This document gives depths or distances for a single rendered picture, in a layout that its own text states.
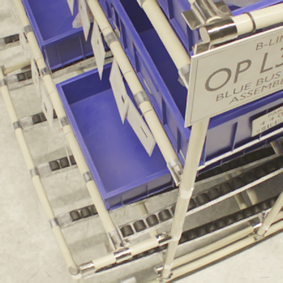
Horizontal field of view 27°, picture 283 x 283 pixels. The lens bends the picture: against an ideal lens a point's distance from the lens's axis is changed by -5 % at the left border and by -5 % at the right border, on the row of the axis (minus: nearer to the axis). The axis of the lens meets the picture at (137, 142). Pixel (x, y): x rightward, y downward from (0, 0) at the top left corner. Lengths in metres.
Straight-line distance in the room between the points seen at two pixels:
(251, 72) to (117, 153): 0.84
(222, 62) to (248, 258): 1.62
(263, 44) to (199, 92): 0.13
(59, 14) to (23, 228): 0.91
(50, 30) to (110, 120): 0.39
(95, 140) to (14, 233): 0.83
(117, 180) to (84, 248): 0.75
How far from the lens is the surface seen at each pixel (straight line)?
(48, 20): 2.02
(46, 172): 2.08
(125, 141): 1.76
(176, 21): 1.07
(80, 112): 1.82
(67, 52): 1.86
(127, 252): 1.66
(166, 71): 1.48
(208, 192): 1.72
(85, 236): 2.44
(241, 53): 0.90
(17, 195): 2.53
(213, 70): 0.91
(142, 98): 1.46
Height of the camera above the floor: 2.32
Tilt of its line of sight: 64 degrees down
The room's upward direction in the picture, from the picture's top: 1 degrees clockwise
